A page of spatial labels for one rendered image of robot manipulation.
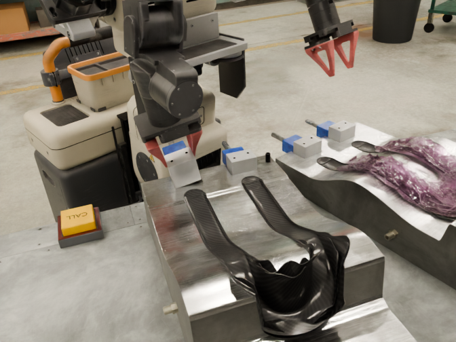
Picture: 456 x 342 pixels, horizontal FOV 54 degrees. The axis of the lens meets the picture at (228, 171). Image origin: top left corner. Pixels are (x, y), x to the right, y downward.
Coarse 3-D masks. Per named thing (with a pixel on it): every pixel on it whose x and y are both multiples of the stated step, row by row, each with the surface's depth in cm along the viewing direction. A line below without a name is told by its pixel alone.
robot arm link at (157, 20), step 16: (128, 0) 62; (144, 0) 60; (160, 0) 61; (176, 0) 62; (144, 16) 60; (160, 16) 62; (176, 16) 63; (144, 32) 61; (160, 32) 62; (176, 32) 64
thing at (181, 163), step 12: (168, 144) 86; (180, 144) 83; (168, 156) 80; (180, 156) 79; (192, 156) 79; (168, 168) 78; (180, 168) 78; (192, 168) 79; (180, 180) 80; (192, 180) 81
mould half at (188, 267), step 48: (144, 192) 80; (240, 192) 79; (288, 192) 79; (192, 240) 69; (240, 240) 68; (288, 240) 62; (192, 288) 54; (240, 288) 54; (192, 336) 52; (240, 336) 54; (288, 336) 56; (336, 336) 56; (384, 336) 55
